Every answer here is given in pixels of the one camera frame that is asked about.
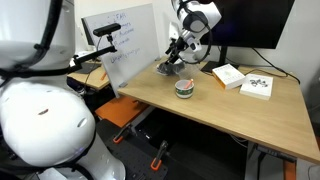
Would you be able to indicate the white whiteboard panel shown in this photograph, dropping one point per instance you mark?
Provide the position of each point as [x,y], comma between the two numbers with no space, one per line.
[135,43]

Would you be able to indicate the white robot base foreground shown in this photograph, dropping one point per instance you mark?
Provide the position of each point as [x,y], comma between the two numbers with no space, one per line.
[44,121]

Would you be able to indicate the orange clamp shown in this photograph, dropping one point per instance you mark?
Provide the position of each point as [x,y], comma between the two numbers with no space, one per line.
[157,161]
[120,136]

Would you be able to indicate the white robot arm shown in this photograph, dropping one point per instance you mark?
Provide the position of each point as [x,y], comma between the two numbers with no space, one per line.
[197,19]

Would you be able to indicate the orange chair seat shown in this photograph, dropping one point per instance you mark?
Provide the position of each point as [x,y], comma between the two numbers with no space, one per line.
[121,111]

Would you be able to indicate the wooden side desk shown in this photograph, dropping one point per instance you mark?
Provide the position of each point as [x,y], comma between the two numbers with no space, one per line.
[91,74]

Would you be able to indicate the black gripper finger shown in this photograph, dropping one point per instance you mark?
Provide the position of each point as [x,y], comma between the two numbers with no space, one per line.
[177,68]
[163,69]

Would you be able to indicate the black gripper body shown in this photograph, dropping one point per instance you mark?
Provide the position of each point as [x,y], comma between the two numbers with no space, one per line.
[175,47]

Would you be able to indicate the black camera on stand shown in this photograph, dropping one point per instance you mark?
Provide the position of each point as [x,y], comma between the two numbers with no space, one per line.
[99,32]

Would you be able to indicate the black monitor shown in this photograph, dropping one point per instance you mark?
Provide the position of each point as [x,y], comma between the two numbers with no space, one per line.
[247,23]

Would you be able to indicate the yellow white book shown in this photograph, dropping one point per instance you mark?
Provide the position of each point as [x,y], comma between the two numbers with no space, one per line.
[228,76]

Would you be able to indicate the white box with print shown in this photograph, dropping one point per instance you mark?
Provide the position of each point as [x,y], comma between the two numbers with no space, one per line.
[258,86]

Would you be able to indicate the orange clamp near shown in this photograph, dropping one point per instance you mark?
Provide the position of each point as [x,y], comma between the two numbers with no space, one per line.
[157,161]

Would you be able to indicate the orange clamp far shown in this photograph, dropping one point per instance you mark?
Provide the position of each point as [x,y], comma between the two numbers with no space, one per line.
[120,136]

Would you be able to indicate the orange marker pen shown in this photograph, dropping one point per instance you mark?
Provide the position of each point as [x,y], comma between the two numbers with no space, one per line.
[188,84]

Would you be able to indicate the white green mug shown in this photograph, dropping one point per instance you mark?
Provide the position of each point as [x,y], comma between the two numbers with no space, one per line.
[181,92]

